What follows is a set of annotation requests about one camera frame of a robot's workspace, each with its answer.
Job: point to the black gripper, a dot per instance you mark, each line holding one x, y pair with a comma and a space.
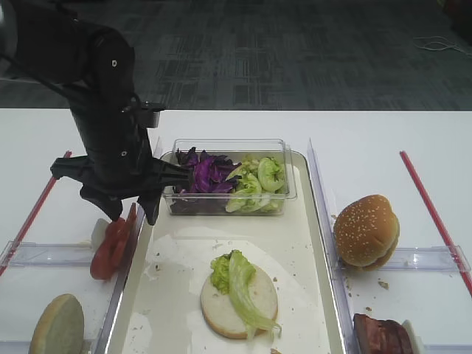
118, 164

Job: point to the red tomato slice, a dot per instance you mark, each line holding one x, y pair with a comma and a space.
131, 220

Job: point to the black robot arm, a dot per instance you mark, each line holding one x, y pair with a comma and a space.
91, 66

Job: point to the white tomato backstop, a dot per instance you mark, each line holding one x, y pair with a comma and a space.
98, 233

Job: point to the remaining tomato slices stack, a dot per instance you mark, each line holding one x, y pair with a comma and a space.
107, 258

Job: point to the lettuce leaf on bun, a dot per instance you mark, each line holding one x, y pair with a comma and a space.
231, 274

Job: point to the green lettuce pile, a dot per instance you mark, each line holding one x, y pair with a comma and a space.
260, 177

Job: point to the meat patties stack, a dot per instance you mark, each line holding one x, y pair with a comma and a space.
381, 336

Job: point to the purple cabbage leaves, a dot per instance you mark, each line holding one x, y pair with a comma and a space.
211, 175

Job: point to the left red tape strip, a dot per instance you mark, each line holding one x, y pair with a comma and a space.
33, 210

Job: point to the red tape strip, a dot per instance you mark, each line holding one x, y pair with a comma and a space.
448, 241
33, 210

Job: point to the clear plastic salad box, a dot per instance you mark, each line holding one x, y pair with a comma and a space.
236, 150

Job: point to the cream metal tray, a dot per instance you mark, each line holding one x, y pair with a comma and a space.
161, 313

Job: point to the upper left clear holder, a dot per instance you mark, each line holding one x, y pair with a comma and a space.
37, 254

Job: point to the clear holder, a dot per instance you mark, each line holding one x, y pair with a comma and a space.
447, 349
37, 254
445, 259

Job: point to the bottom bun slice on tray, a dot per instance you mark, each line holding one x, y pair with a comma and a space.
219, 313

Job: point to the upright bun slice left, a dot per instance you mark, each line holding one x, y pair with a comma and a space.
60, 328

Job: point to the sesame burger bun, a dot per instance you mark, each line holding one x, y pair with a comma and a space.
366, 233

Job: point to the right red tape strip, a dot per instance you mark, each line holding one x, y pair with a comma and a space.
448, 241

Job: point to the white patty backstop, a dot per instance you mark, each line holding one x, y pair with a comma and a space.
416, 341

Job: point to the upper right clear holder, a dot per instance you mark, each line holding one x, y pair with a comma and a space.
445, 259

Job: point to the lower right clear holder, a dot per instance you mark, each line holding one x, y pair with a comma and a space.
447, 349

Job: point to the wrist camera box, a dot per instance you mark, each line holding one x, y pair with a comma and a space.
145, 114

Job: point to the left clear acrylic rail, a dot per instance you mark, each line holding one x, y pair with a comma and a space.
113, 332

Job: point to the clear acrylic rail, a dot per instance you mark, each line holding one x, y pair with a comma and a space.
344, 318
113, 332

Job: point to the right clear acrylic rail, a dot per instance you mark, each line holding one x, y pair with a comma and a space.
344, 318

